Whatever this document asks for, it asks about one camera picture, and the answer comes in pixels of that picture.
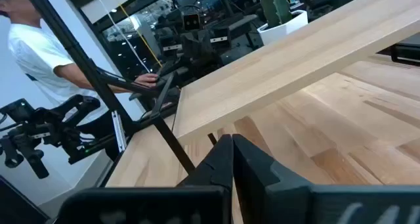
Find silver metal bracket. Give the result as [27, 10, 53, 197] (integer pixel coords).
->
[110, 110, 128, 153]

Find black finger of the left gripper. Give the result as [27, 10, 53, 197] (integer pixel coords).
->
[196, 32, 214, 69]
[182, 32, 198, 69]

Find white hanging cable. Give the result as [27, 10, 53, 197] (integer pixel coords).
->
[89, 0, 151, 74]

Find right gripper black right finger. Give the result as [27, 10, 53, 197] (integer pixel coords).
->
[232, 134, 420, 224]

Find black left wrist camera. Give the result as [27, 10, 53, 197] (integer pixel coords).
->
[182, 12, 201, 32]

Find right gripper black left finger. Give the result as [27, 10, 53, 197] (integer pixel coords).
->
[58, 134, 234, 224]

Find raised wooden shelf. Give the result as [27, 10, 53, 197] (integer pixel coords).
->
[151, 0, 420, 176]

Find person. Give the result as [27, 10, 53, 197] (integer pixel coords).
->
[0, 0, 160, 159]

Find yellow hanging cable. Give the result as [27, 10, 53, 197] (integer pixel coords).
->
[107, 0, 164, 70]

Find person's hand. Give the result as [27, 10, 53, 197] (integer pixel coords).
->
[135, 72, 159, 89]

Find black aluminium rig frame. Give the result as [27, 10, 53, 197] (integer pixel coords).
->
[22, 0, 420, 189]

